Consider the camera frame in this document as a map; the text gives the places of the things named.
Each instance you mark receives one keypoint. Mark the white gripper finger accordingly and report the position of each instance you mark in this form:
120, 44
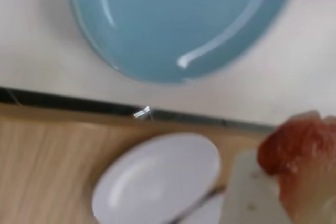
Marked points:
249, 197

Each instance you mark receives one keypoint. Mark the red tuna sushi piece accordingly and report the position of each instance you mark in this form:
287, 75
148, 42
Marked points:
302, 142

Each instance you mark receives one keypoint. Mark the blue oval dish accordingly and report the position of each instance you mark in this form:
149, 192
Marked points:
170, 24

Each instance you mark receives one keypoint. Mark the small white plate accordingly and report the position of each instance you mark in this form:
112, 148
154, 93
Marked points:
157, 176
207, 211

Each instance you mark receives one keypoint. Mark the light wooden table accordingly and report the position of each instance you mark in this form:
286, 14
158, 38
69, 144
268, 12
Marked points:
39, 169

